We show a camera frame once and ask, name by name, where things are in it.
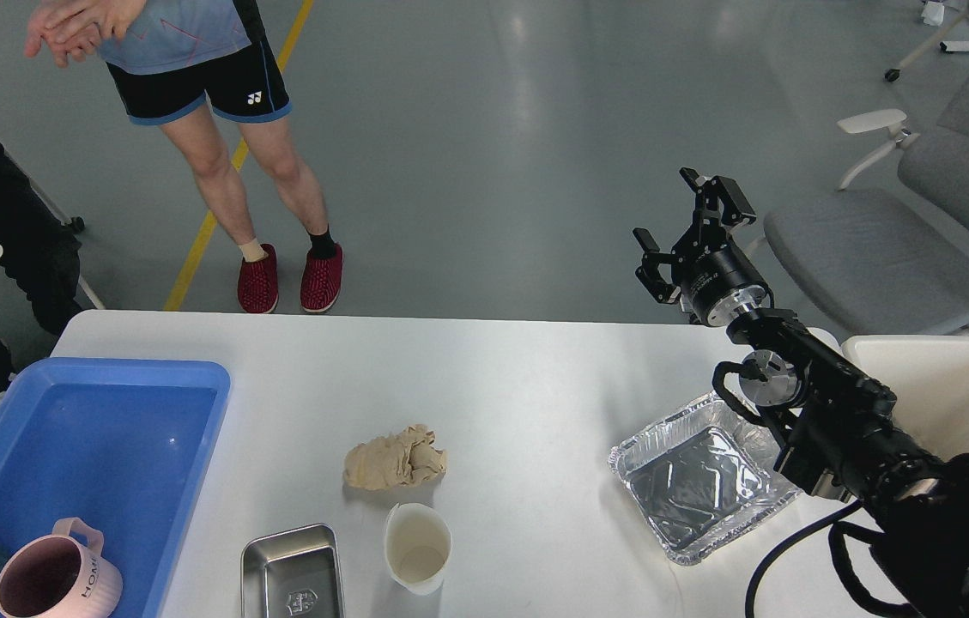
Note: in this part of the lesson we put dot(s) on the grey office chair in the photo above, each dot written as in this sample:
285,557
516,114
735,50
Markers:
872,263

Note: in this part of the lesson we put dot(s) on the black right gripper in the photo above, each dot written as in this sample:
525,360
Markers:
711,276

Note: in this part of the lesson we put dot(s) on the white paper cup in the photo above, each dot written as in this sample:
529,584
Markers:
418,547

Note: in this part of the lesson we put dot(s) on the pink ribbed mug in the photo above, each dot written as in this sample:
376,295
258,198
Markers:
63,574

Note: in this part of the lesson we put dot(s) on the aluminium foil tray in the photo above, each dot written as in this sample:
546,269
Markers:
701,477

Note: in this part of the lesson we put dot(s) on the cream plastic bin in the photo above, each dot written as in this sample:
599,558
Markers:
930,377

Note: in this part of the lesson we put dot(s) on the stainless steel tray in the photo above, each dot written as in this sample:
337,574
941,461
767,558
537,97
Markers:
293,573

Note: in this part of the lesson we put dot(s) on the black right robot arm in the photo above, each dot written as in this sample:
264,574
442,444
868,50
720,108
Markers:
901,544

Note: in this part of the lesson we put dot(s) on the crumpled brown paper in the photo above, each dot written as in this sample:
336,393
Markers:
405,459

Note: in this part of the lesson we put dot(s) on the distant white chair base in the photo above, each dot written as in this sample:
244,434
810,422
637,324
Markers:
939,39

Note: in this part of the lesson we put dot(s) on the blue plastic bin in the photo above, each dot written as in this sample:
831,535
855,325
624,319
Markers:
121,444

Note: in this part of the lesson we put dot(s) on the standing person in shorts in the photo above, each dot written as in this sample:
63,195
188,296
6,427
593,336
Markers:
179,66

